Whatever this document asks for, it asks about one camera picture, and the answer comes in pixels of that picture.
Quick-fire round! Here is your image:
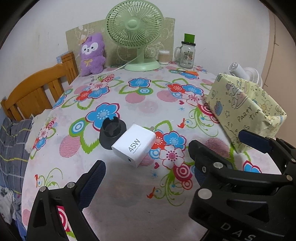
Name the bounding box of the white 45W charger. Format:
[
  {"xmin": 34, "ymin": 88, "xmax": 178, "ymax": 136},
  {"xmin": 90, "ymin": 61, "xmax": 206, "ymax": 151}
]
[{"xmin": 111, "ymin": 124, "xmax": 157, "ymax": 168}]

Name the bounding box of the floral tablecloth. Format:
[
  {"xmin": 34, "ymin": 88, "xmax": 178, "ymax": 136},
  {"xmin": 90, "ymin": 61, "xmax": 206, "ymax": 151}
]
[{"xmin": 22, "ymin": 64, "xmax": 278, "ymax": 240}]

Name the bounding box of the yellow cartoon paper box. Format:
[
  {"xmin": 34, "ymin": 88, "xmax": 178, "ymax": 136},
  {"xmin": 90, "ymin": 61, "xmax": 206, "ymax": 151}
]
[{"xmin": 206, "ymin": 73, "xmax": 287, "ymax": 153}]

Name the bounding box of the beige door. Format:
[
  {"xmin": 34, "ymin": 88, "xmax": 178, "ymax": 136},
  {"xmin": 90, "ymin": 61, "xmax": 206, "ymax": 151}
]
[{"xmin": 260, "ymin": 9, "xmax": 296, "ymax": 117}]

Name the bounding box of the black cat-ear stand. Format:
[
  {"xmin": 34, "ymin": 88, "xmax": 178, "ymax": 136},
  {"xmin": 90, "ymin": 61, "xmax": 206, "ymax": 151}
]
[{"xmin": 99, "ymin": 116, "xmax": 126, "ymax": 150}]

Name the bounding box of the white standing fan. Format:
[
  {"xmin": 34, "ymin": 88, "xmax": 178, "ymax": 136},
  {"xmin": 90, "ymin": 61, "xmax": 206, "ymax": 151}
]
[{"xmin": 228, "ymin": 62, "xmax": 263, "ymax": 87}]

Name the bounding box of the blue plaid bedding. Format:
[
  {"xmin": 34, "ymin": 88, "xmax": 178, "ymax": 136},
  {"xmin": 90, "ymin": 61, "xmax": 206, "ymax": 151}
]
[{"xmin": 1, "ymin": 118, "xmax": 32, "ymax": 234}]

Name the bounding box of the glass jar green lid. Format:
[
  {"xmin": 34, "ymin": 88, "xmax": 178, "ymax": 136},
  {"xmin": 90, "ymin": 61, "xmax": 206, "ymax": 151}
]
[{"xmin": 174, "ymin": 34, "xmax": 196, "ymax": 69}]

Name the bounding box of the cotton swab container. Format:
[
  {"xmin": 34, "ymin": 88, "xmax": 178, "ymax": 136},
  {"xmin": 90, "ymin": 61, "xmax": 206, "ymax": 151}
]
[{"xmin": 158, "ymin": 50, "xmax": 170, "ymax": 65}]

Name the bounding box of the purple plush toy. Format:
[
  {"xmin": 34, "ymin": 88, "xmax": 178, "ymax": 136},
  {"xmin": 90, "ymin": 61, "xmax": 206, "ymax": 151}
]
[{"xmin": 80, "ymin": 33, "xmax": 106, "ymax": 76}]

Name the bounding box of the green desk fan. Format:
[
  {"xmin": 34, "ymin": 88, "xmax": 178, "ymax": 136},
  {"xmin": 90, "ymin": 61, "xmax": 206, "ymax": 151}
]
[{"xmin": 105, "ymin": 1, "xmax": 164, "ymax": 72}]

